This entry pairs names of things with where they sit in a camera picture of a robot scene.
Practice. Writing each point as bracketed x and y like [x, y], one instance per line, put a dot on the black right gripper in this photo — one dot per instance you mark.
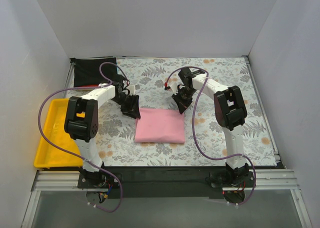
[180, 99]

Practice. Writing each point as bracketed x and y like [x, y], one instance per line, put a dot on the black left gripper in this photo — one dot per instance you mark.
[129, 103]

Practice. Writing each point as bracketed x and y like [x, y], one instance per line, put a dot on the pink t shirt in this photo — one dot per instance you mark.
[160, 126]

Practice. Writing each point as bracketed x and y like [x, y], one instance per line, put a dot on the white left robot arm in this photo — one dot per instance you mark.
[82, 124]

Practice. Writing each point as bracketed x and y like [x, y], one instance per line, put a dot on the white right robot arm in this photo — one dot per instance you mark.
[230, 113]

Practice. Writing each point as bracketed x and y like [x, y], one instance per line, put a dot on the red folded t shirt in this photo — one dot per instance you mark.
[88, 87]

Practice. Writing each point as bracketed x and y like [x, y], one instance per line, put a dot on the black folded t shirt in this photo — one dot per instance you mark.
[87, 71]

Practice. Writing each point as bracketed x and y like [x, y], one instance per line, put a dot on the yellow plastic tray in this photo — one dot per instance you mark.
[56, 148]

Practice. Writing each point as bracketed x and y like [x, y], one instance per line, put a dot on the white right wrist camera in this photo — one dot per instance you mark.
[173, 86]

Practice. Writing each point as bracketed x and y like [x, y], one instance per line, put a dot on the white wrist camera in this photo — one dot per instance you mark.
[173, 86]
[131, 89]

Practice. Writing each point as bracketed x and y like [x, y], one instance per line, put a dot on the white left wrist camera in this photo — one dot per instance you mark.
[131, 89]

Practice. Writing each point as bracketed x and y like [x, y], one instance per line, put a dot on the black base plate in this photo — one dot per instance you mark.
[165, 181]

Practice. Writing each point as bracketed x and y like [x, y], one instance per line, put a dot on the aluminium frame rail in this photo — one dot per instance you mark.
[48, 181]

